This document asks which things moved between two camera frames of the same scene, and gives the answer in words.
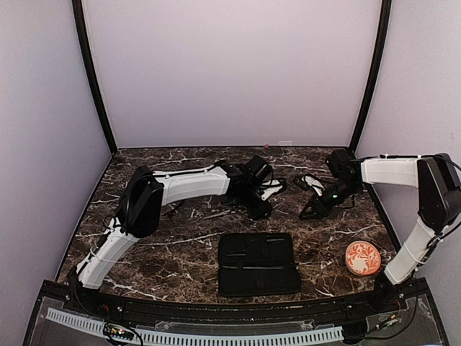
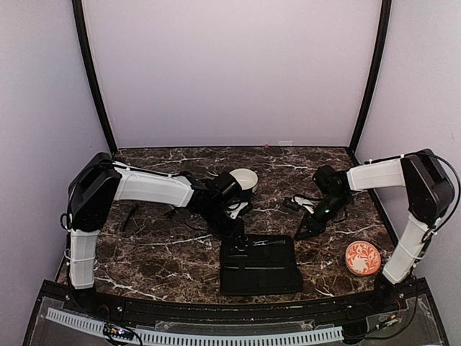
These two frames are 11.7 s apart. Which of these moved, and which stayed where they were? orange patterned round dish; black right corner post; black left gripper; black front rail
Moved: black left gripper
Stayed: orange patterned round dish; black front rail; black right corner post
